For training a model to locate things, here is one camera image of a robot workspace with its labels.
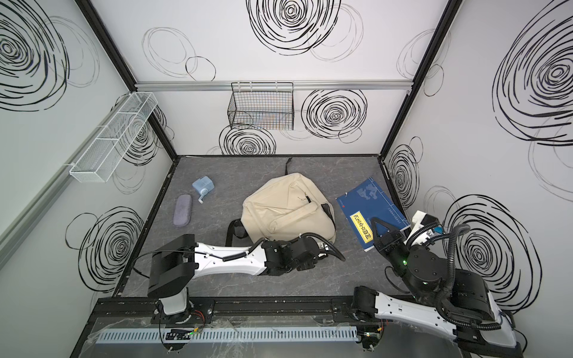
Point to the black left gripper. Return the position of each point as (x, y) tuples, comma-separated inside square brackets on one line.
[(308, 265)]

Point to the light blue pencil sharpener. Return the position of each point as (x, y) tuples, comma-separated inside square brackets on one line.
[(203, 186)]

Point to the purple pencil case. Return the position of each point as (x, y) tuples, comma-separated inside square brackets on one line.
[(182, 211)]

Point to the dark blue book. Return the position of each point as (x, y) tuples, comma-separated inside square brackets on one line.
[(365, 202)]

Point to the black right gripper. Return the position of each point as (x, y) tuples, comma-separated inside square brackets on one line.
[(387, 239)]

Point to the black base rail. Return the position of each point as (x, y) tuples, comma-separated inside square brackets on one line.
[(341, 308)]

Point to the black wire basket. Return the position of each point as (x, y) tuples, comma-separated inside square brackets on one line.
[(262, 104)]

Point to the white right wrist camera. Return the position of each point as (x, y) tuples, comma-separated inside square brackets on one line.
[(425, 226)]

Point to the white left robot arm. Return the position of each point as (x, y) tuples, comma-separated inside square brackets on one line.
[(183, 259)]

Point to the cream canvas backpack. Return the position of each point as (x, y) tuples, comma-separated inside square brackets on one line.
[(283, 209)]

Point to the white slotted cable duct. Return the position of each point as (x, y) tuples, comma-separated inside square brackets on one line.
[(221, 335)]

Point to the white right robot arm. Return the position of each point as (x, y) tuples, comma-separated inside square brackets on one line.
[(447, 301)]

